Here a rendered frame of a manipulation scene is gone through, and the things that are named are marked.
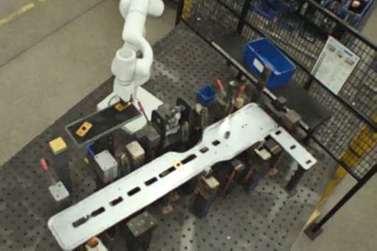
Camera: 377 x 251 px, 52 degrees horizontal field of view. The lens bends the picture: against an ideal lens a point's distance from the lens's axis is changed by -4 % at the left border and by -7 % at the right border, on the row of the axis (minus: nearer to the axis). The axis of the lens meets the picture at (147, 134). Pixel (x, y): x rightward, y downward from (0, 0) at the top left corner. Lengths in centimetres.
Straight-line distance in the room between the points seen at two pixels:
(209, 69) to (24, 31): 220
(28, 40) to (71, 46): 47
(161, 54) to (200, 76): 35
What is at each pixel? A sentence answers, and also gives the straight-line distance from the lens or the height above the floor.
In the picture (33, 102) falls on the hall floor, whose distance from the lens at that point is 370.
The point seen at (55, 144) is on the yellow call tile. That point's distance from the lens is 194.
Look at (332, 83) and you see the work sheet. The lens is 250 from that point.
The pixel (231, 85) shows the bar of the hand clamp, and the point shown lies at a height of 120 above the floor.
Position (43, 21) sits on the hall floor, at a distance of 456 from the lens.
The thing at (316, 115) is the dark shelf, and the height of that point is 103.
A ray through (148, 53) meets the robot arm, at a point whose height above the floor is 154.
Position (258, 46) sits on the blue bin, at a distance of 271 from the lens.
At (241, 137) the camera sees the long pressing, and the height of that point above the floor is 100.
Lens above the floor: 273
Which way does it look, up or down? 53 degrees down
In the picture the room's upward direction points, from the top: 7 degrees clockwise
